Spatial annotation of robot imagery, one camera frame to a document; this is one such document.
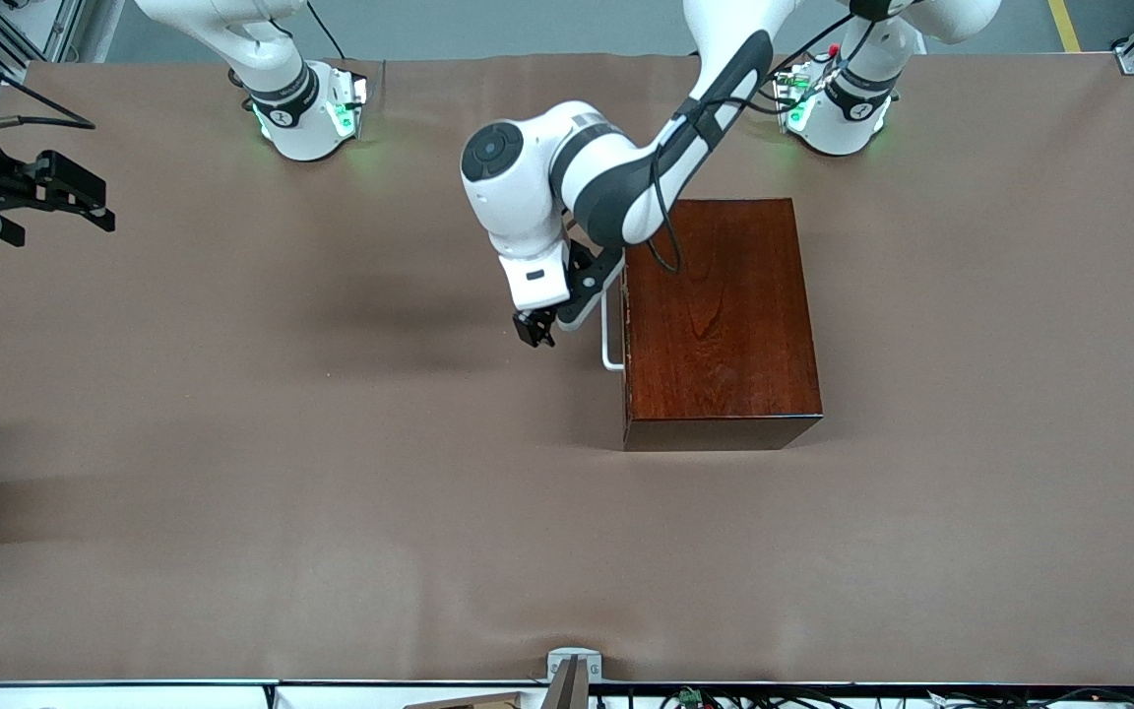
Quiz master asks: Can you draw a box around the black right base cable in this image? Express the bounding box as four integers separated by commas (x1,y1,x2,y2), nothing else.
306,0,347,62

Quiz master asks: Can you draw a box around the dark red wooden cabinet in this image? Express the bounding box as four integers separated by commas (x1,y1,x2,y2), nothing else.
621,197,824,452

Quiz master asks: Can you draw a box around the white table edge rail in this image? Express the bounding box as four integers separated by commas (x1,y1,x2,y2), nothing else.
0,679,548,709

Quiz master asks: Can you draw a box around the aluminium frame structure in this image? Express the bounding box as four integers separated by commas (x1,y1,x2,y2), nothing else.
0,0,86,85

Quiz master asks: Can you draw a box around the wooden drawer with white handle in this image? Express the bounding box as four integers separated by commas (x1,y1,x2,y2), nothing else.
601,281,627,373

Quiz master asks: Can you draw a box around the grey metal bracket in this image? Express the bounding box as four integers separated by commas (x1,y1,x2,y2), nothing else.
542,647,603,709

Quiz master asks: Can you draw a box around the brown wooden board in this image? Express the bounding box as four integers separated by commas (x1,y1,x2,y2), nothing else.
402,691,529,709

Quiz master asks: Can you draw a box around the brown table mat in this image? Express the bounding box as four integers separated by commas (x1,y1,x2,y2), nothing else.
0,52,1134,687

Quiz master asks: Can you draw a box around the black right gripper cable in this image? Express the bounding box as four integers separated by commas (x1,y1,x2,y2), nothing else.
0,30,96,134

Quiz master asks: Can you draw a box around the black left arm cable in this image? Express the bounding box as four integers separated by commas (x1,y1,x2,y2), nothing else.
648,15,883,277

